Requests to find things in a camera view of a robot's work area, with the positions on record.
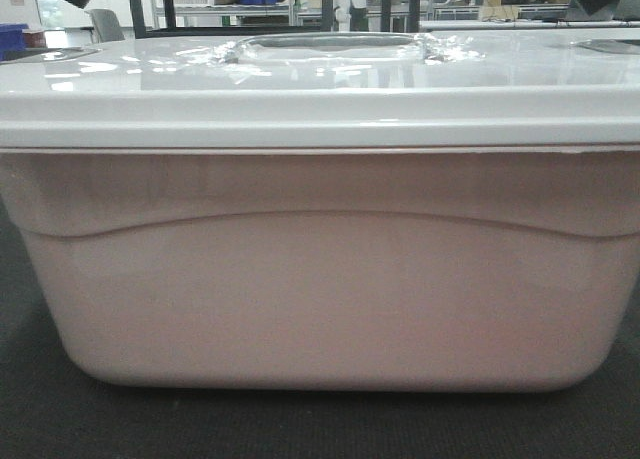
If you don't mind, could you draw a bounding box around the white lidded storage bin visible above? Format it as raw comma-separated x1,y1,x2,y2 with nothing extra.
1,28,639,392

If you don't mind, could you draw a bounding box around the grey office chair background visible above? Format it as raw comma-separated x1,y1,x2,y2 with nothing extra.
86,8,125,43

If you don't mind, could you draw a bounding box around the blue plastic crate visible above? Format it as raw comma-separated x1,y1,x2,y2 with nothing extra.
0,23,28,60

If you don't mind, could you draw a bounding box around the black metal shelf frame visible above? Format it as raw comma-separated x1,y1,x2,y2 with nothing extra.
129,0,421,38

